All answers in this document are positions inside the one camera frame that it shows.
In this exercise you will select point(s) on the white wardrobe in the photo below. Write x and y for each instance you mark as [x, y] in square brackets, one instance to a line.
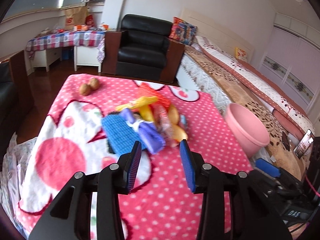
[292, 62]

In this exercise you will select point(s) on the pink plastic trash bin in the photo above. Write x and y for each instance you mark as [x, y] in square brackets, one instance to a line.
[248, 130]

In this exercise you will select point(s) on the walnut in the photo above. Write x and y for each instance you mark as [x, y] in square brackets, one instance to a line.
[94, 83]
[84, 89]

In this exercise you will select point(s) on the brown paper bag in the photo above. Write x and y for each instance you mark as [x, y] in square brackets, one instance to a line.
[75, 16]

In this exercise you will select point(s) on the bed with brown sheet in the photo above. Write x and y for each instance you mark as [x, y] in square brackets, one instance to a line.
[197, 71]

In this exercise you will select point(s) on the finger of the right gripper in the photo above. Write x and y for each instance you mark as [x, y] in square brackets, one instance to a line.
[268, 168]

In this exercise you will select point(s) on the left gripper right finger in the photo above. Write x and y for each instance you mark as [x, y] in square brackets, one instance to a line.
[233, 206]

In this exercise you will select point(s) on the plaid tablecloth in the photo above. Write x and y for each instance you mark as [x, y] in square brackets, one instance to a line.
[89, 38]

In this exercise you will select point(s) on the purple plastic wrapper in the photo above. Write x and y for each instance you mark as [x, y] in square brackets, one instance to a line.
[146, 130]

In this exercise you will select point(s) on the colourful patterned cushion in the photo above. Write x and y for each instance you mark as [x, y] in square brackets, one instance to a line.
[182, 31]

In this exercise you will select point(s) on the smartphone on bed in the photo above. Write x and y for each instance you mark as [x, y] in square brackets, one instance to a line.
[305, 145]

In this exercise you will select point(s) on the black leather armchair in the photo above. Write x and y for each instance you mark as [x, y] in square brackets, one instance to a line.
[142, 49]

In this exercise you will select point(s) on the yellow red pillow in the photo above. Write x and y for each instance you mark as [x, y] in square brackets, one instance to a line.
[241, 54]

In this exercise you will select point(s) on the blue foam fruit net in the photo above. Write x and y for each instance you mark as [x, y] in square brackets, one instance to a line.
[120, 136]

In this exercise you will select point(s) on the pink polka dot blanket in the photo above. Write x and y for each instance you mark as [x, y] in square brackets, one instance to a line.
[80, 134]

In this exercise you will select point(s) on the yellow foam fruit net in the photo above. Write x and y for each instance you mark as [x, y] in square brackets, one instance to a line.
[142, 104]

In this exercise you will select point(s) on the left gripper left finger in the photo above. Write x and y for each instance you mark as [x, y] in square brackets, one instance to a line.
[68, 215]

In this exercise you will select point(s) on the light blue wrapper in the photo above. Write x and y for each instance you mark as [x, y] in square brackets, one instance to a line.
[183, 122]

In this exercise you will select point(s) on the white pink floral quilt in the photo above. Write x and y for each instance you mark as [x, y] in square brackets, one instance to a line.
[256, 84]

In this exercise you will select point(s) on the black remote on bed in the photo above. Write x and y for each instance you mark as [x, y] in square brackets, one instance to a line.
[285, 141]

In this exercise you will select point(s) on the white desk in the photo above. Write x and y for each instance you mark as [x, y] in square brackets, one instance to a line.
[81, 55]

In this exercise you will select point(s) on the red gift bag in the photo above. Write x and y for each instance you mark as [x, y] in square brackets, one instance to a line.
[89, 21]

